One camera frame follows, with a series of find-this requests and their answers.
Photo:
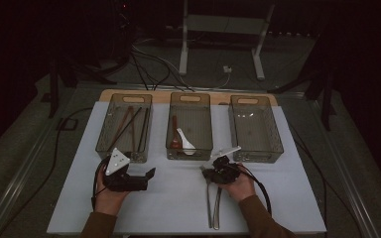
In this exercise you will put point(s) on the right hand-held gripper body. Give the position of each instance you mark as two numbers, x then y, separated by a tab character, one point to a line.
225	172

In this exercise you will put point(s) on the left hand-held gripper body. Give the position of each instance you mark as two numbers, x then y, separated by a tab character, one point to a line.
117	162

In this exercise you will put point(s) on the silver metal fork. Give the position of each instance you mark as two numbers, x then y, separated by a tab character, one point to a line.
209	205

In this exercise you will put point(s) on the silver metal knife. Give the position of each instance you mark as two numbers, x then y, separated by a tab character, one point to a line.
217	208

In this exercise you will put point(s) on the smoky clear plastic bin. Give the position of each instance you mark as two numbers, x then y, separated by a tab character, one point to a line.
254	130
112	130
198	122

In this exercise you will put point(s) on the brown chopsticks pair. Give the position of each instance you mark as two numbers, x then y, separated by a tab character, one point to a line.
125	129

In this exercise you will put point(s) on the white ceramic spoon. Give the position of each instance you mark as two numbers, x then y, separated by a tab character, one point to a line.
187	143

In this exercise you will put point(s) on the brown wooden spoon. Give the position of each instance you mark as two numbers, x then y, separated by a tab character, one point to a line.
175	142

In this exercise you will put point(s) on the person's right hand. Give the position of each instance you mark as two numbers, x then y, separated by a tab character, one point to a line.
243	188

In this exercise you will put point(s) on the person's left hand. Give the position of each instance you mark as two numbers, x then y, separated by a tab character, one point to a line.
107	201

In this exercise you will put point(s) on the white table cover sheet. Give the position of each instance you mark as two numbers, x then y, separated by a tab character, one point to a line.
178	205

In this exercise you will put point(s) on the black tripod stand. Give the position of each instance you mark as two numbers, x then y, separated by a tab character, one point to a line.
53	89
325	102

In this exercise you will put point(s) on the white power plug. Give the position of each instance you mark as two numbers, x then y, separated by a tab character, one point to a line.
227	69

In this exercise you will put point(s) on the white metal stand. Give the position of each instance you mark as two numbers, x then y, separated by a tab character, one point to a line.
184	49

